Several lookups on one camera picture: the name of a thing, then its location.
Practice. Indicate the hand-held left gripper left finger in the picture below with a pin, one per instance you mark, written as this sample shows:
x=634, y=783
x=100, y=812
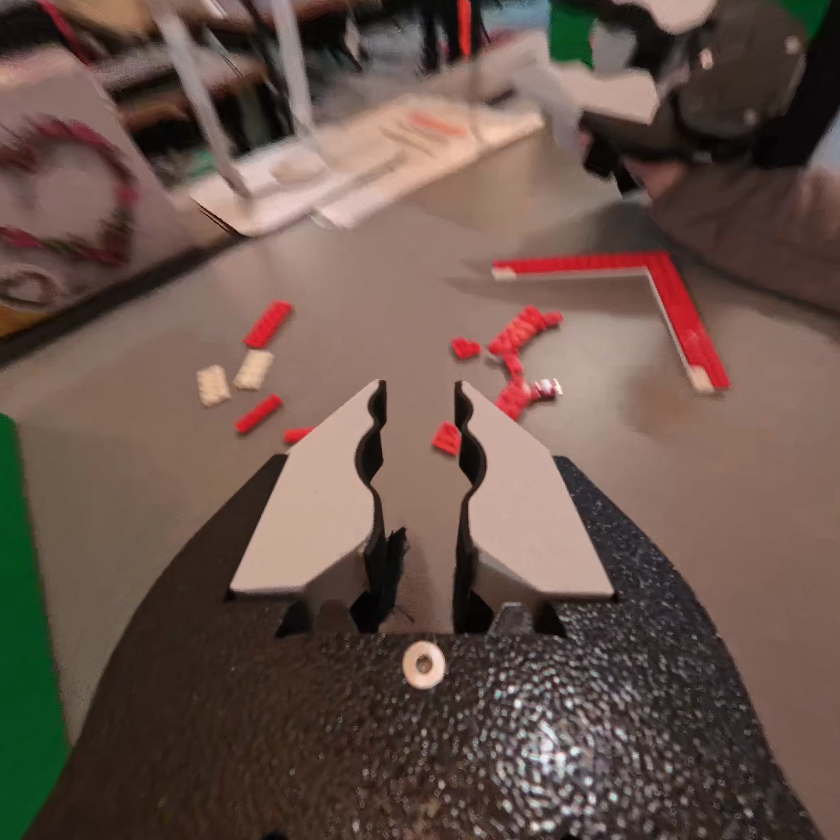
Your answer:
x=315, y=512

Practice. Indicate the green plastic bin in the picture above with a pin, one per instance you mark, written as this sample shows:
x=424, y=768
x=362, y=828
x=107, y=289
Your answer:
x=26, y=623
x=569, y=29

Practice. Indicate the red wedge lego plate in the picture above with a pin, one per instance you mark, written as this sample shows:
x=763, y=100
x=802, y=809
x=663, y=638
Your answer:
x=447, y=438
x=465, y=348

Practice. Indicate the wooden book stand white frame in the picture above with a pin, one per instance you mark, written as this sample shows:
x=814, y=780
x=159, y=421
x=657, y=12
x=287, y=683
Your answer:
x=275, y=177

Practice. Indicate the red angled lego assembly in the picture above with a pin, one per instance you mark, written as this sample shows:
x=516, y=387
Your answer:
x=676, y=302

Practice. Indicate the white lego plate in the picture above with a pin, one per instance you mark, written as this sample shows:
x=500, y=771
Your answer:
x=253, y=369
x=213, y=386

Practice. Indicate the small red white lego piece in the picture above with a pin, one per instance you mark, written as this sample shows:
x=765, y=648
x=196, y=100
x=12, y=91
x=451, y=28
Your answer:
x=550, y=388

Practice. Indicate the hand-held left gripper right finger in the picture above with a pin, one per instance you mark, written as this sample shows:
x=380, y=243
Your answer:
x=525, y=525

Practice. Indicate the curved red lego assembly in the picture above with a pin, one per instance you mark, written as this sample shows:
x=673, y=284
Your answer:
x=518, y=334

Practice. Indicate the printed white paper sheet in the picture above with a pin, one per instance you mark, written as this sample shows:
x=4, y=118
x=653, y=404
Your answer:
x=433, y=151

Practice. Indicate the person's right forearm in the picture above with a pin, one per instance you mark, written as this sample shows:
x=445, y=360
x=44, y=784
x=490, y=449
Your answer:
x=754, y=229

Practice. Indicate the narrow red lego plate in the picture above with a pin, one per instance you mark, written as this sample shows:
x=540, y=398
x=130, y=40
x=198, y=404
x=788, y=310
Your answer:
x=258, y=413

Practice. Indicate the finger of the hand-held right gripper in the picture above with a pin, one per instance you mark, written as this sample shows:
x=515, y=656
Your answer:
x=604, y=95

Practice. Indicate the long red lego plate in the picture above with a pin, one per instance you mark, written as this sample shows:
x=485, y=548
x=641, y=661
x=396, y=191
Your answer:
x=268, y=324

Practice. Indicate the lego box with heart picture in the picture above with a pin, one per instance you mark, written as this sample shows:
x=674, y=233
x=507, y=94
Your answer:
x=72, y=197

